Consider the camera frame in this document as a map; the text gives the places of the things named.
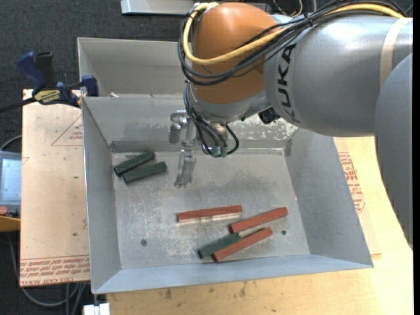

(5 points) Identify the dark green flat block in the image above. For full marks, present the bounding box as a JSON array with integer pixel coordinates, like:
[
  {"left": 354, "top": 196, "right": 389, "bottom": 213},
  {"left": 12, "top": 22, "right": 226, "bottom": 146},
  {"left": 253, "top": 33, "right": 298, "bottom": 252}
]
[
  {"left": 113, "top": 149, "right": 157, "bottom": 177},
  {"left": 197, "top": 232, "right": 243, "bottom": 260},
  {"left": 122, "top": 161, "right": 169, "bottom": 186}
]

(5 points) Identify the grey metal bin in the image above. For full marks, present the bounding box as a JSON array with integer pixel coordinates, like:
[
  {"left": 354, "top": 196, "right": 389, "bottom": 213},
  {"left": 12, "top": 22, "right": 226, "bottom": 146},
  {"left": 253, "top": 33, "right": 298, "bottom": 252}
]
[{"left": 77, "top": 37, "right": 375, "bottom": 295}]

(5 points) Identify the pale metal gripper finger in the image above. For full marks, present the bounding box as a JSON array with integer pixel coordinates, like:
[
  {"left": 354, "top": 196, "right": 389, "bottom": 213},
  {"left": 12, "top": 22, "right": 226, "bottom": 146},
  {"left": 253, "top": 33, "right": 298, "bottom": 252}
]
[
  {"left": 183, "top": 150, "right": 198, "bottom": 185},
  {"left": 174, "top": 150, "right": 187, "bottom": 188}
]

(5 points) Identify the brown cardboard board red print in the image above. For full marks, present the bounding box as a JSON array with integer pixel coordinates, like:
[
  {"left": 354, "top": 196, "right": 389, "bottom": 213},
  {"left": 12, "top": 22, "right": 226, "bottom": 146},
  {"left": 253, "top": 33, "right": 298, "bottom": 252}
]
[{"left": 18, "top": 89, "right": 383, "bottom": 288}]

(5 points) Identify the red-brown flat block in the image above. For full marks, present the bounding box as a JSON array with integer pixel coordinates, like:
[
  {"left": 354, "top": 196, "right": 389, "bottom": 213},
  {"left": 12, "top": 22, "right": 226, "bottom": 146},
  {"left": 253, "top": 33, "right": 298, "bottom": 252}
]
[
  {"left": 211, "top": 226, "right": 274, "bottom": 263},
  {"left": 176, "top": 205, "right": 244, "bottom": 224},
  {"left": 228, "top": 206, "right": 290, "bottom": 235}
]

